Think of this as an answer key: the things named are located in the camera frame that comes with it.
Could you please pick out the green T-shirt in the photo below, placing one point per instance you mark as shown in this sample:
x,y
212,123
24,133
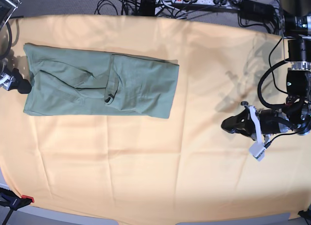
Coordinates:
x,y
81,82

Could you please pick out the yellow table cloth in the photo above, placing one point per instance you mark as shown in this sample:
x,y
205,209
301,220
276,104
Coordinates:
x,y
149,171

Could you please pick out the white power strip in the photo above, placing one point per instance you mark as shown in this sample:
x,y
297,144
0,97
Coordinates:
x,y
221,3

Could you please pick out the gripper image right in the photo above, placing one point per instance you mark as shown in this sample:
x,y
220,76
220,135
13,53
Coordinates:
x,y
271,122

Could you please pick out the black clamp right corner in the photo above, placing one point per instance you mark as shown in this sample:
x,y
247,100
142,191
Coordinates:
x,y
305,214

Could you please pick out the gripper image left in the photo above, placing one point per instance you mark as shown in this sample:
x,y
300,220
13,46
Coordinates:
x,y
16,82

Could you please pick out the black power adapter brick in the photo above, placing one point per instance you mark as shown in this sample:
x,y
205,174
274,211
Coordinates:
x,y
250,7

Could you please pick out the black stand post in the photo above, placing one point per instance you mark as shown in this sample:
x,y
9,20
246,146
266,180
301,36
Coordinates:
x,y
145,8

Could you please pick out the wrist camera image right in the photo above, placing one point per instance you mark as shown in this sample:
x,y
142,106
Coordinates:
x,y
257,150

